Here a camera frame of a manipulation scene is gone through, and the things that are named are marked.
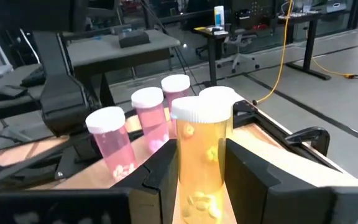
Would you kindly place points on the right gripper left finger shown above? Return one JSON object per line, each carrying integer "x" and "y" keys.
{"x": 160, "y": 193}

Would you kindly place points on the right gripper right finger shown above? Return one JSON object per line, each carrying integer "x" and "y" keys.
{"x": 259, "y": 199}

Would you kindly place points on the pale green pill bottle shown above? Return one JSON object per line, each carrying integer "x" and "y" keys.
{"x": 200, "y": 149}

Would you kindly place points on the pink medicine bottle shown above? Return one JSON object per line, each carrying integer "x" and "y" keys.
{"x": 176, "y": 84}
{"x": 113, "y": 146}
{"x": 151, "y": 124}

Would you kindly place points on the yellow medicine bottle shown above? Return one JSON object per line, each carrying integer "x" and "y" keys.
{"x": 217, "y": 91}

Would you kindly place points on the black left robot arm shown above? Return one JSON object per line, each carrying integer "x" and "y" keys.
{"x": 61, "y": 93}

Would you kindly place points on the wooden shelf with black legs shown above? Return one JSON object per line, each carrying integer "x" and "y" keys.
{"x": 275, "y": 149}

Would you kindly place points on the black table clamp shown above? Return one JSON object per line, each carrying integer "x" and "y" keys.
{"x": 306, "y": 130}

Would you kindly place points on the grey desk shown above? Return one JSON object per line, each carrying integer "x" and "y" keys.
{"x": 11, "y": 109}
{"x": 104, "y": 49}

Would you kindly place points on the grey office chair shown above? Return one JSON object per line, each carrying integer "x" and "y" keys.
{"x": 238, "y": 46}

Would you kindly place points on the black box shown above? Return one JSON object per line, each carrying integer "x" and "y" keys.
{"x": 134, "y": 38}

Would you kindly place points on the black standing desk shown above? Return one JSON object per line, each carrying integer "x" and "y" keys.
{"x": 211, "y": 31}
{"x": 303, "y": 18}

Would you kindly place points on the black computer mouse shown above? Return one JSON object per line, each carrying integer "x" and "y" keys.
{"x": 7, "y": 92}

